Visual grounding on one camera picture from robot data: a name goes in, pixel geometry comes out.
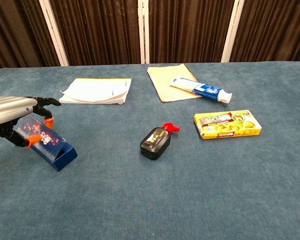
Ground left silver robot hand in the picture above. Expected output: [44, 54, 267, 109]
[0, 96, 62, 148]

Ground blue box with white pad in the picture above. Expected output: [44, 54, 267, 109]
[13, 114, 78, 172]

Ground dark brown pleated curtain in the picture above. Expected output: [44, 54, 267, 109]
[148, 0, 235, 64]
[0, 0, 61, 72]
[229, 0, 300, 63]
[49, 0, 142, 66]

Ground white notepad yellow binding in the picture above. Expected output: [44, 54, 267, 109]
[58, 77, 133, 105]

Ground black ink bottle red cap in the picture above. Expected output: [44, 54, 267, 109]
[139, 122, 181, 161]

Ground yellow spiral notebook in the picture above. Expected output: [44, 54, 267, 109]
[146, 63, 203, 103]

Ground blue table cloth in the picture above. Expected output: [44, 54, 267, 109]
[0, 60, 300, 240]

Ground white blue toothpaste tube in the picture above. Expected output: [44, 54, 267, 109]
[169, 76, 233, 104]

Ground yellow snack box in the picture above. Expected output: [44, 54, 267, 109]
[193, 109, 263, 140]

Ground white partition frame post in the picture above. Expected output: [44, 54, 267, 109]
[137, 0, 150, 65]
[38, 0, 70, 67]
[220, 0, 241, 63]

